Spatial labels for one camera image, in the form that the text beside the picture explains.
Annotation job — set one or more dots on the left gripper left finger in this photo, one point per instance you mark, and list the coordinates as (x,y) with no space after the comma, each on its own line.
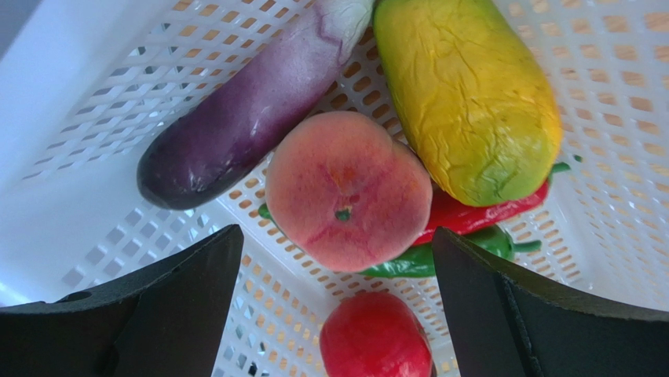
(165,319)

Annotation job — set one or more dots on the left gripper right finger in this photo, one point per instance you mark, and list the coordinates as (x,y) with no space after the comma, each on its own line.
(505,320)

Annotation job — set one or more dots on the red tomato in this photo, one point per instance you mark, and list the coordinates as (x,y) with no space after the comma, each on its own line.
(374,334)

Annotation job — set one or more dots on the pink peach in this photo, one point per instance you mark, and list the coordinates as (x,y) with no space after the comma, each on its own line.
(346,193)

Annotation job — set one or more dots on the green chili pepper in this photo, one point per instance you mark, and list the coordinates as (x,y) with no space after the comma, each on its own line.
(417,261)

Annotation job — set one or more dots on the red chili pepper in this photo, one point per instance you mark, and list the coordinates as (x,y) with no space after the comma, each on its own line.
(462,219)

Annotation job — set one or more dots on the yellow green mango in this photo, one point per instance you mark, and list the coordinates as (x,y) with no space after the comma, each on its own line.
(474,104)

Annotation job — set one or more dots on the purple eggplant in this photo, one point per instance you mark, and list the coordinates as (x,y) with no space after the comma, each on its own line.
(204,153)

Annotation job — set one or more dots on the white plastic basket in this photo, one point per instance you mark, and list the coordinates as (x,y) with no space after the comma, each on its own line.
(87,85)

